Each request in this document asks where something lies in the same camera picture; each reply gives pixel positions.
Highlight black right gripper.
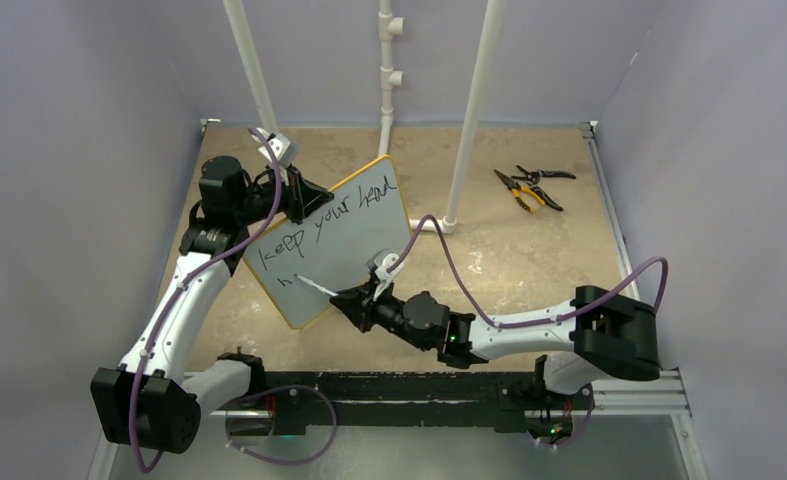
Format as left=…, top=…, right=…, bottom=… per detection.
left=333, top=276, right=431, bottom=352

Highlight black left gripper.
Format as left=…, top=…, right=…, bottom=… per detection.
left=235, top=163, right=333, bottom=226

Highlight black whiteboard marker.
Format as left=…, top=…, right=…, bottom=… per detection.
left=294, top=274, right=338, bottom=297

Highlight yellow framed whiteboard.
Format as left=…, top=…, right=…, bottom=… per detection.
left=244, top=156, right=411, bottom=330

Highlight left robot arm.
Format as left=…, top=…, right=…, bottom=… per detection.
left=90, top=156, right=334, bottom=471

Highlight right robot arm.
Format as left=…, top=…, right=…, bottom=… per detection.
left=329, top=281, right=661, bottom=407

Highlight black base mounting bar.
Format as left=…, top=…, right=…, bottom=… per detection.
left=204, top=369, right=596, bottom=437

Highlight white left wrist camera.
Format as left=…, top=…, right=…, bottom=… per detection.
left=258, top=133, right=300, bottom=185

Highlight white PVC pipe frame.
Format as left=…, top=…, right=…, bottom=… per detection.
left=212, top=1, right=519, bottom=232

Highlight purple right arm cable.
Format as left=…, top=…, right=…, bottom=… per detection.
left=386, top=213, right=670, bottom=452

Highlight yellow handled needle-nose pliers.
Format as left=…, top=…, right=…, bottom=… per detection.
left=493, top=169, right=564, bottom=213

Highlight black handled wire cutters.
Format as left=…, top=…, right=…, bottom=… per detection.
left=512, top=165, right=577, bottom=187

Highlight aluminium rail right edge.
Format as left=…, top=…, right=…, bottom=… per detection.
left=578, top=121, right=663, bottom=372

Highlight aluminium front frame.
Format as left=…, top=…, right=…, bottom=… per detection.
left=86, top=367, right=709, bottom=480

